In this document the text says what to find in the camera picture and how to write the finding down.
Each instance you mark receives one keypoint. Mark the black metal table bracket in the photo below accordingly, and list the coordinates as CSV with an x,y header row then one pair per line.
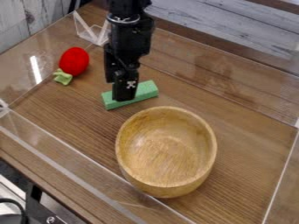
x,y
39,214

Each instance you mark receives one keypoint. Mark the red plush strawberry toy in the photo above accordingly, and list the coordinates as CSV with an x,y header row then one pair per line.
x,y
73,65

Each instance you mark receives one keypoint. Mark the green rectangular block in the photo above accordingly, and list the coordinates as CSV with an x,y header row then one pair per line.
x,y
147,90

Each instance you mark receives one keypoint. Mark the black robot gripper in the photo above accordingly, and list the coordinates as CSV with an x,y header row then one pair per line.
x,y
129,44

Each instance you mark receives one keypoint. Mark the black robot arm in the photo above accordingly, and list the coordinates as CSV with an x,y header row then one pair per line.
x,y
127,8

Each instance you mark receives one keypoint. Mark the brown wooden bowl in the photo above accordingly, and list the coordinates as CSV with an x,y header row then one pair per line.
x,y
166,151

